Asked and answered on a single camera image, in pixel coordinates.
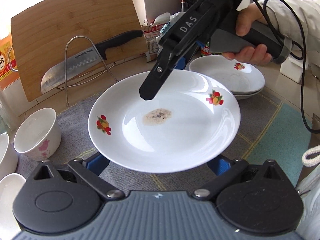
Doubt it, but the bamboo cutting board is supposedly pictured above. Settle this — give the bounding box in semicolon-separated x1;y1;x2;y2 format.
11;0;141;102

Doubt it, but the white floral bowl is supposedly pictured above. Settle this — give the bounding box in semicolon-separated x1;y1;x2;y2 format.
0;173;26;239

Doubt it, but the red white food bag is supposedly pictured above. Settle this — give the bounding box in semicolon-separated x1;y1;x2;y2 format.
141;23;168;62

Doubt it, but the black handled cleaver knife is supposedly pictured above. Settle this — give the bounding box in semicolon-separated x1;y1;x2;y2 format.
41;30;143;94

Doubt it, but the green mushroom sauce jar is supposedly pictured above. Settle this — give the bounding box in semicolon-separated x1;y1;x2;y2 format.
201;42;221;56

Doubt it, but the large white fruit plate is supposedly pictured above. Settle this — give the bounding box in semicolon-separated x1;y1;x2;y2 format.
229;60;265;94

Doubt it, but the orange cooking wine jug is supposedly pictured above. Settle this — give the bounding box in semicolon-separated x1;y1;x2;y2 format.
0;34;19;90

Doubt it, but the stained white fruit plate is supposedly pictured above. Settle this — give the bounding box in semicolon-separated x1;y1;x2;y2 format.
88;70;241;173

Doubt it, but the tall plastic wrap roll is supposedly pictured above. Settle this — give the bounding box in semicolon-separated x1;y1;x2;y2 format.
0;90;20;131

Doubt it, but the white seasoning box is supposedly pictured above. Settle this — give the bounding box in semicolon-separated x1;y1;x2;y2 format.
280;56;303;83

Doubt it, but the person right hand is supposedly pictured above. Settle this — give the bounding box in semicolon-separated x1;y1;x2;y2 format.
222;3;273;67

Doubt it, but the white sleeved right forearm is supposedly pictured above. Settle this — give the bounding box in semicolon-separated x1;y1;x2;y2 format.
266;0;320;52

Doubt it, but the metal wire board rack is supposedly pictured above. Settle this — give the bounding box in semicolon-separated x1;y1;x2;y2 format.
64;35;121;106

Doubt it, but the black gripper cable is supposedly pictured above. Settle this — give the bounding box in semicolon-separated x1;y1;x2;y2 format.
240;0;320;134

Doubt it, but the grey teal checked mat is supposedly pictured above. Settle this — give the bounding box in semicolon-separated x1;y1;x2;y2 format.
15;89;313;193

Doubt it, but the white blue salt bag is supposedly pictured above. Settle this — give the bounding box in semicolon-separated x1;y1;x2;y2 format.
152;12;185;35

